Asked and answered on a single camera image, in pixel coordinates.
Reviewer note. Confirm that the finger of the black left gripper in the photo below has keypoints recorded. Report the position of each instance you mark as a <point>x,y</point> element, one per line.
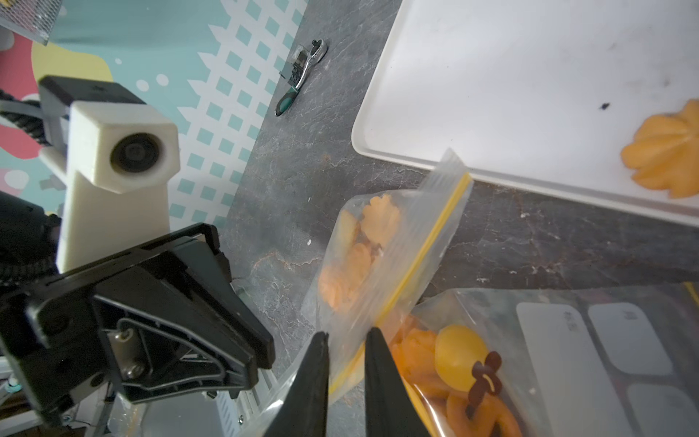
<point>113,264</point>

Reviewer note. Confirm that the green handled tool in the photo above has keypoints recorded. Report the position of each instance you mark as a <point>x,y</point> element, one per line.
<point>297,69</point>

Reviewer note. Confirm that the flower shaped cookie on tray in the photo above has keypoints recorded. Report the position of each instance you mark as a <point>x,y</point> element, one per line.
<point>664,152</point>

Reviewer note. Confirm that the white wire basket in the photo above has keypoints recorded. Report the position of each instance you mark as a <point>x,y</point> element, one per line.
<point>32,19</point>

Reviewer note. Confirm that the clear ziploc bag of cookies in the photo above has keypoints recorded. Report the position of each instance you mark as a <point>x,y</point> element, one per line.
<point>383,252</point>

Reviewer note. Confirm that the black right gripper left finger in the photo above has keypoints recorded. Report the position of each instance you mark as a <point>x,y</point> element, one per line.
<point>304,412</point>

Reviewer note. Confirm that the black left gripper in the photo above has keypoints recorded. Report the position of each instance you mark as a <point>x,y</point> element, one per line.
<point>193,333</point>

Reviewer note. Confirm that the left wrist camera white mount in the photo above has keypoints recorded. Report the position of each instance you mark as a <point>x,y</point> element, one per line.
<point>115,154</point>

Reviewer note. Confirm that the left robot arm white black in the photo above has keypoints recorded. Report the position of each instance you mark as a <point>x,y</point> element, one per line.
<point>29,236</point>

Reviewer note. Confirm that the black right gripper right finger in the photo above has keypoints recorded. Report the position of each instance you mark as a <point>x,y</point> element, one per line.
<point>389,410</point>

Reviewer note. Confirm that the white plastic tray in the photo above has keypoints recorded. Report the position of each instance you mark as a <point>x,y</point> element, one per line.
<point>534,95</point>

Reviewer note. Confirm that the ziploc bag with yellow snack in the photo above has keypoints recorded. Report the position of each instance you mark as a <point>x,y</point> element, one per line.
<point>605,362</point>

